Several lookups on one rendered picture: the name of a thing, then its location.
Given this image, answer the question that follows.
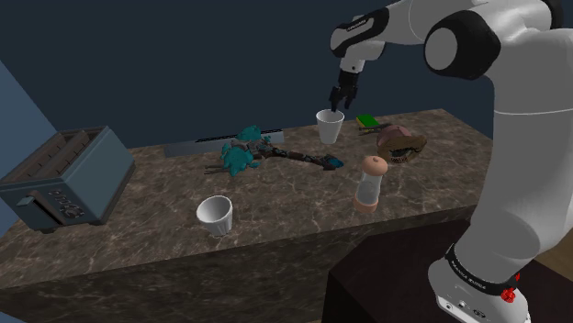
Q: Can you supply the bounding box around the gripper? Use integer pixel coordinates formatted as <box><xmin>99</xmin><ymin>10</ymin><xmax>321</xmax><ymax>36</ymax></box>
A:
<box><xmin>329</xmin><ymin>69</ymin><xmax>361</xmax><ymax>112</ymax></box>

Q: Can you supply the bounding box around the white plain cup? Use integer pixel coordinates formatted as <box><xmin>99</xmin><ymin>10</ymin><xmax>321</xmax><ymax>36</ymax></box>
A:
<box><xmin>315</xmin><ymin>108</ymin><xmax>346</xmax><ymax>145</ymax></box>

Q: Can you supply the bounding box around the green and yellow sponge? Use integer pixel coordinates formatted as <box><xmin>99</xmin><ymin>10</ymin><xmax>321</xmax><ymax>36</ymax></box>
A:
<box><xmin>355</xmin><ymin>114</ymin><xmax>381</xmax><ymax>129</ymax></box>

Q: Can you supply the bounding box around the dark thin utensil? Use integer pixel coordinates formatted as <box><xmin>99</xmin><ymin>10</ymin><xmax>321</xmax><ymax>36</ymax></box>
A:
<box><xmin>357</xmin><ymin>124</ymin><xmax>391</xmax><ymax>136</ymax></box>

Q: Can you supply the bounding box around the brown and pink round box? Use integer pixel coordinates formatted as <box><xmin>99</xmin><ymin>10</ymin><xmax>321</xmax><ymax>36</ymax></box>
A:
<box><xmin>376</xmin><ymin>125</ymin><xmax>428</xmax><ymax>165</ymax></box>

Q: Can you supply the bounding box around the pink pepper grinder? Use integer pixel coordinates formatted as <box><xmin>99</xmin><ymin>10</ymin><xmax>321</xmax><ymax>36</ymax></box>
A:
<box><xmin>352</xmin><ymin>154</ymin><xmax>389</xmax><ymax>214</ymax></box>

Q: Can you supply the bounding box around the teal and brown figure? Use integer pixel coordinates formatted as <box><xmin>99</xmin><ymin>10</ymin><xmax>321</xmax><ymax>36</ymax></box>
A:
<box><xmin>204</xmin><ymin>125</ymin><xmax>345</xmax><ymax>178</ymax></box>

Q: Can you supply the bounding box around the grey flat bar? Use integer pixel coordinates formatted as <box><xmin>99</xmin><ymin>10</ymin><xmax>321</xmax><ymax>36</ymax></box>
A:
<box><xmin>163</xmin><ymin>128</ymin><xmax>286</xmax><ymax>159</ymax></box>

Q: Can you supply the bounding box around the white ribbed cup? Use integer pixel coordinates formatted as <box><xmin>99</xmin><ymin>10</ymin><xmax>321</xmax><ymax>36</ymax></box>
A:
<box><xmin>196</xmin><ymin>195</ymin><xmax>234</xmax><ymax>237</ymax></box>

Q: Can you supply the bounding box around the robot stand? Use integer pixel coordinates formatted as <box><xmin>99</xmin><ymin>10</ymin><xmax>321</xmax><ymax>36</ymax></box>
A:
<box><xmin>320</xmin><ymin>217</ymin><xmax>573</xmax><ymax>323</ymax></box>

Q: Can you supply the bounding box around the blue-grey toaster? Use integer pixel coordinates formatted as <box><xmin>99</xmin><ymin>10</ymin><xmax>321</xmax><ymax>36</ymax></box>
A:
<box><xmin>0</xmin><ymin>125</ymin><xmax>137</xmax><ymax>234</ymax></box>

